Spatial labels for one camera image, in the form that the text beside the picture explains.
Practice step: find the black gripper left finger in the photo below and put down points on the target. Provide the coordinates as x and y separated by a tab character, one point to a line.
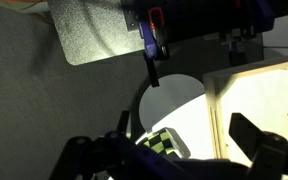
80	151

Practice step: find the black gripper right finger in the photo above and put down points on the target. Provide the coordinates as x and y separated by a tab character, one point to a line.
270	155

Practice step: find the light wooden slatted tray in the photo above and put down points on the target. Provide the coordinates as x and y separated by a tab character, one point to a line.
250	96

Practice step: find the patterned soft box number four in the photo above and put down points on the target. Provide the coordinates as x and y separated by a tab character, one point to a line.
162	143

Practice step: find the white round table base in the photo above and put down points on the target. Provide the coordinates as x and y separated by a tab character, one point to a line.
170	100

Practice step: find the grey speckled floor mat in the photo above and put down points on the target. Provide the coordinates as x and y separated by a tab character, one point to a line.
94	30

